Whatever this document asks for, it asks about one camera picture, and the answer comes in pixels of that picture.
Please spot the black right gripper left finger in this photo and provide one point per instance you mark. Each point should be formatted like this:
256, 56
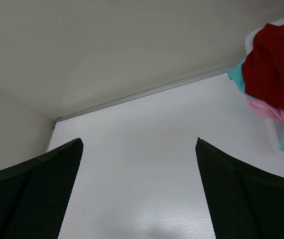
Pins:
34, 194

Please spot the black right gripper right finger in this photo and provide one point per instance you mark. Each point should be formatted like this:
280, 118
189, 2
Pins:
244, 201

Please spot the red t shirt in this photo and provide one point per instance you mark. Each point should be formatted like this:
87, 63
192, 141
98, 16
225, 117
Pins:
263, 69

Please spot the pink t shirt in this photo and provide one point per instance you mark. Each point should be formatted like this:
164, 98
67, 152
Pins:
262, 109

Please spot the aluminium table edge rail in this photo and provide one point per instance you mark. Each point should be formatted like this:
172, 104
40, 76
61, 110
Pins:
180, 82

